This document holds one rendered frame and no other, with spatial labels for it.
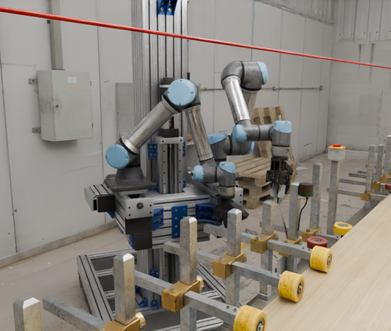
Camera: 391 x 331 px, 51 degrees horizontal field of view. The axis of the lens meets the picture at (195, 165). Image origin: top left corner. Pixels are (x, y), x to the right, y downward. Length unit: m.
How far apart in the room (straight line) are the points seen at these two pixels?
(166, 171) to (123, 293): 1.32
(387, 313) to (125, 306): 0.74
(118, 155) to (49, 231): 2.29
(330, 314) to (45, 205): 3.15
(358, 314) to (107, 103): 3.51
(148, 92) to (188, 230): 1.24
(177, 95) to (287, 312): 1.03
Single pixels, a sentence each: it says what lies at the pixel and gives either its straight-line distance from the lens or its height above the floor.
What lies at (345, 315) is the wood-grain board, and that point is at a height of 0.90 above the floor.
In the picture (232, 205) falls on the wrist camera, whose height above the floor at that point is 0.99.
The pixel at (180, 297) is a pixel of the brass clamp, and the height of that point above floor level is 0.96.
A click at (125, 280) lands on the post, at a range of 1.01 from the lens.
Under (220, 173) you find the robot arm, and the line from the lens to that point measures 1.89.
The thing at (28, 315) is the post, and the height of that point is 1.11.
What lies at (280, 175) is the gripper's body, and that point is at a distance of 1.78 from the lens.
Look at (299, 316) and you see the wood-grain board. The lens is 1.26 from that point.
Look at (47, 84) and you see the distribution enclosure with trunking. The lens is 3.74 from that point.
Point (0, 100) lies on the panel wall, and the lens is 3.72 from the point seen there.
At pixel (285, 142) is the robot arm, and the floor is 1.30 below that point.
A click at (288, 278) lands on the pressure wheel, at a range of 1.29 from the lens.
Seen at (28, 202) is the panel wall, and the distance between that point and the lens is 3.94.
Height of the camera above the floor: 1.53
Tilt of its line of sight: 11 degrees down
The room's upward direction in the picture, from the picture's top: straight up
